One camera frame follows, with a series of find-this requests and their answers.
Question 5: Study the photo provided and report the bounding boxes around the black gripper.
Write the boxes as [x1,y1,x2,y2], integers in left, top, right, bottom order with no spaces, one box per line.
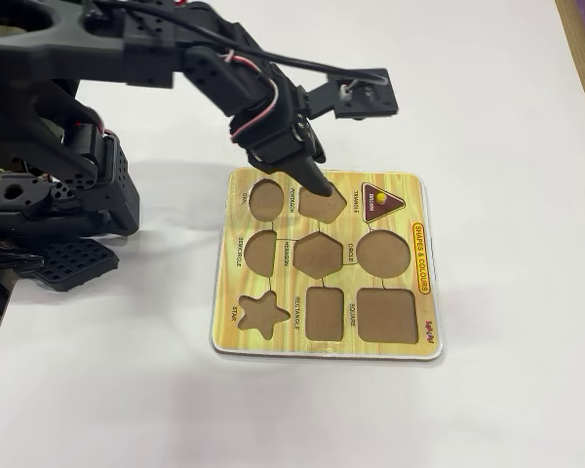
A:
[227,76,335,199]

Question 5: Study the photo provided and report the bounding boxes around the brown triangle piece yellow pin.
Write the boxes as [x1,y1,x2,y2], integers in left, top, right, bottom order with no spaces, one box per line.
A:
[360,181,405,224]

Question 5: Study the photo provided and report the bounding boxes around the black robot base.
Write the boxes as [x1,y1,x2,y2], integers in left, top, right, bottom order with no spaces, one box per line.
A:
[0,131,141,241]

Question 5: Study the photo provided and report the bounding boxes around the wooden shape puzzle board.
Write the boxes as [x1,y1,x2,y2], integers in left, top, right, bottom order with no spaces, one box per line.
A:
[209,166,445,362]

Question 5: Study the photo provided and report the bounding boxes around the red white servo wires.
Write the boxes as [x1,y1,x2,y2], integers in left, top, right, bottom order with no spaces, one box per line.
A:
[222,48,282,143]

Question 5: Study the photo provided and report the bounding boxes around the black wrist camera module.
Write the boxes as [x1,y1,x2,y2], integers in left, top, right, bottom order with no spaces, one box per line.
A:
[304,67,401,121]

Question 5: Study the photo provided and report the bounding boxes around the black camera cable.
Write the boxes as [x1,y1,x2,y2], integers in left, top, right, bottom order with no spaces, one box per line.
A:
[90,0,391,92]

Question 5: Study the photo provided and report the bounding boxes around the black base cables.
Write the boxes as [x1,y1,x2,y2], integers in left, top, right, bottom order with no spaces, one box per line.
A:
[0,246,48,275]

